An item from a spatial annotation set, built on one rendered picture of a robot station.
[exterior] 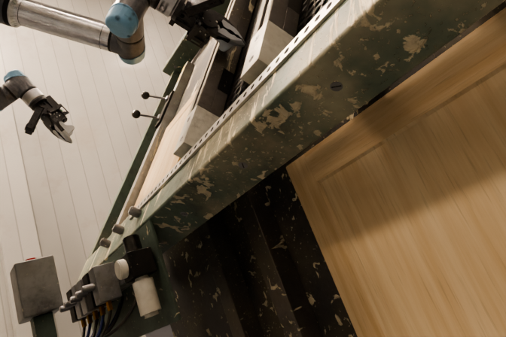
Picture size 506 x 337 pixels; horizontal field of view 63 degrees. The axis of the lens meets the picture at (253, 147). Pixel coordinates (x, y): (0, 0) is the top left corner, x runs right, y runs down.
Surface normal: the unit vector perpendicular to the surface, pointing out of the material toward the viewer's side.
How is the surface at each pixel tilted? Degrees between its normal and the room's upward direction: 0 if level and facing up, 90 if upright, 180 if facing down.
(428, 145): 90
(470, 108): 90
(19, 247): 90
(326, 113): 144
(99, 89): 90
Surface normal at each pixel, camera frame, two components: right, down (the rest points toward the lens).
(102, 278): 0.55, -0.47
